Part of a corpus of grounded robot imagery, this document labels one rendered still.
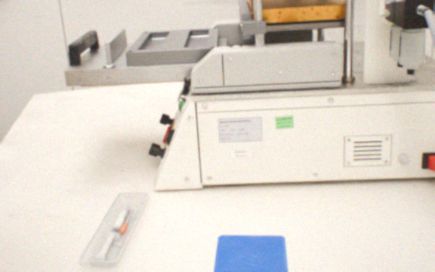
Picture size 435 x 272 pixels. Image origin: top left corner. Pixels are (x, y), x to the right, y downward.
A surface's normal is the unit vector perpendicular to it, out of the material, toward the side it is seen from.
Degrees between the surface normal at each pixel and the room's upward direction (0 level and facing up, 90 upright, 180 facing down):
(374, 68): 90
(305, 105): 90
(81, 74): 90
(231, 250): 0
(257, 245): 0
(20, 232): 0
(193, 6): 90
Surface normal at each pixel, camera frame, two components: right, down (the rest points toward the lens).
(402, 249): -0.07, -0.95
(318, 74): -0.04, 0.29
